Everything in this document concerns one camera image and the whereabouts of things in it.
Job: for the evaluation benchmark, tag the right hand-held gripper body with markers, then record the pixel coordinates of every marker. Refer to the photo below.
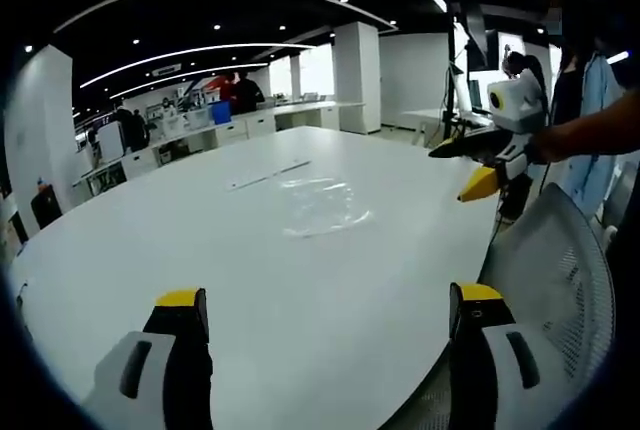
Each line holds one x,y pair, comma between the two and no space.
520,107

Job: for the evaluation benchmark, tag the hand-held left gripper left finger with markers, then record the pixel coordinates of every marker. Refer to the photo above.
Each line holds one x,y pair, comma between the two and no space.
150,385

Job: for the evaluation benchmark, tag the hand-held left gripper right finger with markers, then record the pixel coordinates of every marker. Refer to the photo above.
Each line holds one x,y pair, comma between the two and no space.
500,375

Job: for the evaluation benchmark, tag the clear food packaging bag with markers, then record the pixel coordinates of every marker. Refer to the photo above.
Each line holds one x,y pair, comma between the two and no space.
320,205

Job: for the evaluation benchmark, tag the hanging dark garment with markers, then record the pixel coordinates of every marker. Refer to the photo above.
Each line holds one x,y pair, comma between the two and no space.
565,90

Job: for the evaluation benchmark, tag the black light stand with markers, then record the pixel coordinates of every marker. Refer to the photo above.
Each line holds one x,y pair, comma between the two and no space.
452,90

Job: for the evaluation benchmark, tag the hanging white coat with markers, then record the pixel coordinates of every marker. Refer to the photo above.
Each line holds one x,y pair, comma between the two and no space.
597,100

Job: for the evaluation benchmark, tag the white mesh office chair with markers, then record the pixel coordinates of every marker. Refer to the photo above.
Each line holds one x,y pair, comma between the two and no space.
550,260

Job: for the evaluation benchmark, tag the black office chair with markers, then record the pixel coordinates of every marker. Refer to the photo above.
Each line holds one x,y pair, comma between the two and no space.
46,207

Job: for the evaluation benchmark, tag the long white counter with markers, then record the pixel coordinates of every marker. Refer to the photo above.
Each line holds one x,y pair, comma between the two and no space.
260,125

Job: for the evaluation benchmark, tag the white box appliance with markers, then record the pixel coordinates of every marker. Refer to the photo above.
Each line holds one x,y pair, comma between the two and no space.
110,141

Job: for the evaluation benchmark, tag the blue plastic bin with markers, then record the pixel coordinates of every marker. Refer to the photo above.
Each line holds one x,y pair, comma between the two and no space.
220,113

